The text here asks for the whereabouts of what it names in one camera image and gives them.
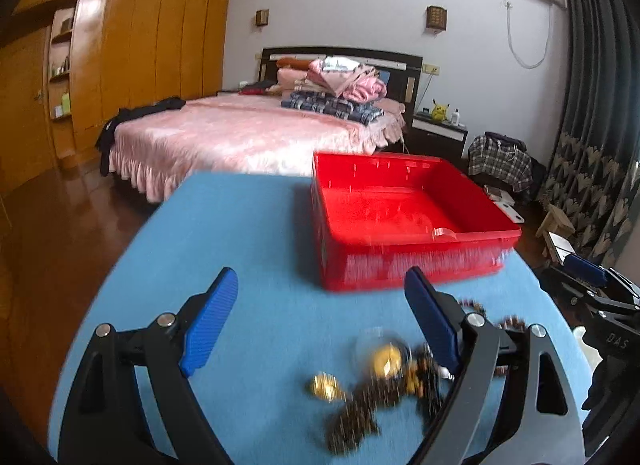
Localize folded plaid blanket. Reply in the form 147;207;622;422
281;91;385;126

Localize small brown bead bracelet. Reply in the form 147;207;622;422
405;345;451;421

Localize black clothes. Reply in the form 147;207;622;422
96;96;186;176

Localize gold bangle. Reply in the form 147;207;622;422
307;372;348;402

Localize dark nightstand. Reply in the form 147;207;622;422
410;112;469;161

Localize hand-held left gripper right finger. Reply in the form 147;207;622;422
404;266;586;465

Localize dark wooden headboard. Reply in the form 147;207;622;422
261;46;423;116

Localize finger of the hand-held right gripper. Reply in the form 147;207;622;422
562;253;640;298
539;267;608;313

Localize dark patterned curtain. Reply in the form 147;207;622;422
537;0;640;276

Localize folded pale pink quilt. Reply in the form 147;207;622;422
276;68;313;96

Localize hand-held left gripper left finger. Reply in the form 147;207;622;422
57;267;240;465

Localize white floor scale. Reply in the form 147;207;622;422
485;185;523;223

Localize wooden wardrobe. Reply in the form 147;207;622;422
0;0;233;186

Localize bed with pink bedspread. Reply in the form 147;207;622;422
107;95;408;203

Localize amber gold pendant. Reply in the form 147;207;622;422
370;342;408;378

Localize dark brown bead bracelet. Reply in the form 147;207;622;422
325;380;382;456

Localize red tin box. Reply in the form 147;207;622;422
310;152;522;292

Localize small wooden stool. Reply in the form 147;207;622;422
536;205;576;241

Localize multicoloured bead bracelet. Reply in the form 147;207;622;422
457;297;523;333

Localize plaid bag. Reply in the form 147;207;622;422
467;132;533;193

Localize folded pink blanket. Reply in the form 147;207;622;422
306;59;388;103

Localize white wall cable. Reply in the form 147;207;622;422
505;0;553;68

